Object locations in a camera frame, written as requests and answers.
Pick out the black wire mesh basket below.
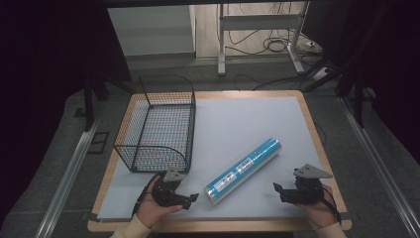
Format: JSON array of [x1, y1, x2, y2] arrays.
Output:
[[113, 74, 197, 174]]

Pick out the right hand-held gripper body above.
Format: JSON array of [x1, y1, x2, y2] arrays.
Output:
[[284, 164, 334, 204]]

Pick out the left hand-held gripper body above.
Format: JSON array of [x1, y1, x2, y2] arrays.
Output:
[[152, 170, 190, 208]]

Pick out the blue plastic-wrapped roll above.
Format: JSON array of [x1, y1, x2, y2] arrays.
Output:
[[203, 137, 282, 206]]

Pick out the black metal stand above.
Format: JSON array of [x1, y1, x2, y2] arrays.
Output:
[[82, 78, 111, 133]]

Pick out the black floor cables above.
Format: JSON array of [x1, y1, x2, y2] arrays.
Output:
[[227, 3, 326, 92]]

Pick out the person's right hand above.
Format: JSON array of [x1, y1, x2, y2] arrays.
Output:
[[294, 184, 339, 230]]

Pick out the person's left hand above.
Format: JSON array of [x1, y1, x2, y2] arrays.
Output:
[[135, 178, 184, 229]]

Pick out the grey table mat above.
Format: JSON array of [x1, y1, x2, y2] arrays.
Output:
[[96, 95, 332, 222]]

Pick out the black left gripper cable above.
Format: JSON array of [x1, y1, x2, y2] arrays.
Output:
[[131, 174, 160, 218]]

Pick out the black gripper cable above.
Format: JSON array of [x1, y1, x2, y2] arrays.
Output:
[[131, 174, 160, 218], [321, 186, 342, 223]]

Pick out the white power strip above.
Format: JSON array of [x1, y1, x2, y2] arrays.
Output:
[[311, 66, 332, 82]]

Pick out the aluminium rail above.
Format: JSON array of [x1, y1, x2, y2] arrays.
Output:
[[34, 115, 104, 238], [339, 96, 420, 238]]

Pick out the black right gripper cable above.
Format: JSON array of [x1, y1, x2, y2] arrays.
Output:
[[321, 186, 342, 223]]

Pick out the white metal desk frame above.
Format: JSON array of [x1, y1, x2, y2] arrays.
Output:
[[216, 1, 310, 76]]

